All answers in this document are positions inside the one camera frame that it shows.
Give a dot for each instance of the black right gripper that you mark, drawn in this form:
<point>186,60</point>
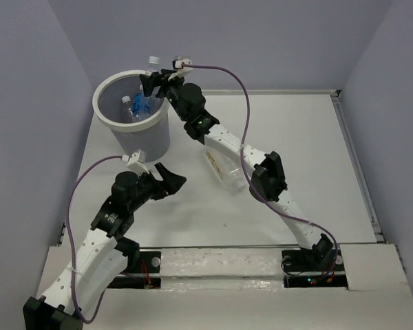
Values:
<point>155,79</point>

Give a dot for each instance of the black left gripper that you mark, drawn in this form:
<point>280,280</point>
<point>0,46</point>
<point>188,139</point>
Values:
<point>169,185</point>

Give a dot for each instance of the blue label bottle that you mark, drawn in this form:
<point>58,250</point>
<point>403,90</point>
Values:
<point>141,106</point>

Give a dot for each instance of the large clear bottle cream label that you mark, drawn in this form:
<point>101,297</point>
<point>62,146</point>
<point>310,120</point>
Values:
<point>226,169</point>

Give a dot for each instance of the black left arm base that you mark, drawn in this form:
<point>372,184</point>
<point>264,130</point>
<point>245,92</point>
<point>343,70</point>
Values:
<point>141,274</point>

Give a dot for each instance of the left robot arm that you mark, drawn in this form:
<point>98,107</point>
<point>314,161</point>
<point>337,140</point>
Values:
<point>74,298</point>

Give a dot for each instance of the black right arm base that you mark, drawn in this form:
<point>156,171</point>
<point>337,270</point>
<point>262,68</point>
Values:
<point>301,273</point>

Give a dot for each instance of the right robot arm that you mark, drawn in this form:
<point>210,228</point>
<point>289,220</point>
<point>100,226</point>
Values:
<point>264,172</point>

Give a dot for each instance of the white cylindrical waste bin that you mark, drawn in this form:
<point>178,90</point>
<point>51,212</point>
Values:
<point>150,135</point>

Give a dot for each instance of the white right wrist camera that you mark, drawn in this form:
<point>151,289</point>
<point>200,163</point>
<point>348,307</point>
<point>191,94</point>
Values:
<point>181,67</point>

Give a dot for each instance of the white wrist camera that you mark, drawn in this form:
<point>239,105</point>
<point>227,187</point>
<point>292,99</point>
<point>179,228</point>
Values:
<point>136,162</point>
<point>181,67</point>

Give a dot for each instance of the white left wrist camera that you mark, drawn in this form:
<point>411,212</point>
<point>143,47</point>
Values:
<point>136,162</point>

